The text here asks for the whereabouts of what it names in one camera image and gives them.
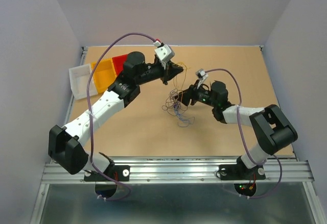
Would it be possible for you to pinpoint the white plastic bin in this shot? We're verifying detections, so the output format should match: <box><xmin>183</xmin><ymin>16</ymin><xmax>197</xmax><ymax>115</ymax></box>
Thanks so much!
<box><xmin>68</xmin><ymin>64</ymin><xmax>92</xmax><ymax>100</ymax></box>

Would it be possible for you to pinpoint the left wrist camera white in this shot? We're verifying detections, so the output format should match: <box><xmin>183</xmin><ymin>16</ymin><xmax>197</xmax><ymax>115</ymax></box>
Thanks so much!
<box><xmin>153</xmin><ymin>39</ymin><xmax>175</xmax><ymax>69</ymax></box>

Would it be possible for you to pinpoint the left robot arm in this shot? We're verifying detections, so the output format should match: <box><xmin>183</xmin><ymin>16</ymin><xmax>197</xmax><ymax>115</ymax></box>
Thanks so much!
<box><xmin>48</xmin><ymin>46</ymin><xmax>183</xmax><ymax>180</ymax></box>

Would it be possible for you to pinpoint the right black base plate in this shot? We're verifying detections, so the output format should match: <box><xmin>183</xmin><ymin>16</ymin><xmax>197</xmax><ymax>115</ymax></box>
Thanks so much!
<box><xmin>216</xmin><ymin>164</ymin><xmax>266</xmax><ymax>181</ymax></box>

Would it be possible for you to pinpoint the red plastic bin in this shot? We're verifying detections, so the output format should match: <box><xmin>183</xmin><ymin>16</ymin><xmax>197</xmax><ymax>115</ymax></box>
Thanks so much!
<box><xmin>112</xmin><ymin>54</ymin><xmax>128</xmax><ymax>77</ymax></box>

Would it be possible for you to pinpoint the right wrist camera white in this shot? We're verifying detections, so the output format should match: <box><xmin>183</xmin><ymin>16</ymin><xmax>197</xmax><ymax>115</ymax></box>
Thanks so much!
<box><xmin>195</xmin><ymin>69</ymin><xmax>208</xmax><ymax>88</ymax></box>

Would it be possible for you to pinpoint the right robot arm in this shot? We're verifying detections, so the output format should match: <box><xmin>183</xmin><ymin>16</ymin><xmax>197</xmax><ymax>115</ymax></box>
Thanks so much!
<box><xmin>174</xmin><ymin>81</ymin><xmax>298</xmax><ymax>181</ymax></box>

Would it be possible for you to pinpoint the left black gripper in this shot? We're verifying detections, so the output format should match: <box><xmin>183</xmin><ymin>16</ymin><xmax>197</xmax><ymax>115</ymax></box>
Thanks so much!
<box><xmin>136</xmin><ymin>60</ymin><xmax>183</xmax><ymax>86</ymax></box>

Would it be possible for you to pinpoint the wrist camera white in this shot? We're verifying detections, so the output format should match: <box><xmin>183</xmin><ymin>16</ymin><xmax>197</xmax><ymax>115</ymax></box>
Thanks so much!
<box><xmin>153</xmin><ymin>39</ymin><xmax>175</xmax><ymax>69</ymax></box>
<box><xmin>195</xmin><ymin>69</ymin><xmax>208</xmax><ymax>88</ymax></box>

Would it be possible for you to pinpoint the aluminium rail frame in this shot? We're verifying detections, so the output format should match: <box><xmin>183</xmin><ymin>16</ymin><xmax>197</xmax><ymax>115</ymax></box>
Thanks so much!
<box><xmin>29</xmin><ymin>45</ymin><xmax>321</xmax><ymax>224</ymax></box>

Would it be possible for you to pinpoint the yellow plastic bin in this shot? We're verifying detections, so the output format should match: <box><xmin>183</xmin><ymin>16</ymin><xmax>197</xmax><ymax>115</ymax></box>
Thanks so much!
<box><xmin>93</xmin><ymin>58</ymin><xmax>117</xmax><ymax>94</ymax></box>

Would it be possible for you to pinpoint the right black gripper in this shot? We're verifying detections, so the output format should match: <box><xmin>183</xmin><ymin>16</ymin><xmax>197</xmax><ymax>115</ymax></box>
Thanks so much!
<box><xmin>174</xmin><ymin>79</ymin><xmax>217</xmax><ymax>108</ymax></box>

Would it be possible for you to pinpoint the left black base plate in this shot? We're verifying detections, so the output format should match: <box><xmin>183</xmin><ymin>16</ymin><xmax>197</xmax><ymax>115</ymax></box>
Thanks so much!
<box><xmin>84</xmin><ymin>165</ymin><xmax>130</xmax><ymax>182</ymax></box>

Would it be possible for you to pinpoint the thin wire bundle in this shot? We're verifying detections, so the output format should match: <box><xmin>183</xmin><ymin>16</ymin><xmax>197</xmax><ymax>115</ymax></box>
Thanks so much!
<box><xmin>160</xmin><ymin>60</ymin><xmax>196</xmax><ymax>128</ymax></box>

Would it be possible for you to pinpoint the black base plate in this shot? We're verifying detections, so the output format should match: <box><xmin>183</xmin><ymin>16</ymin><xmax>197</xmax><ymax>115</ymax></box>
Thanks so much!
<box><xmin>216</xmin><ymin>164</ymin><xmax>266</xmax><ymax>181</ymax></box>
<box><xmin>84</xmin><ymin>165</ymin><xmax>130</xmax><ymax>182</ymax></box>

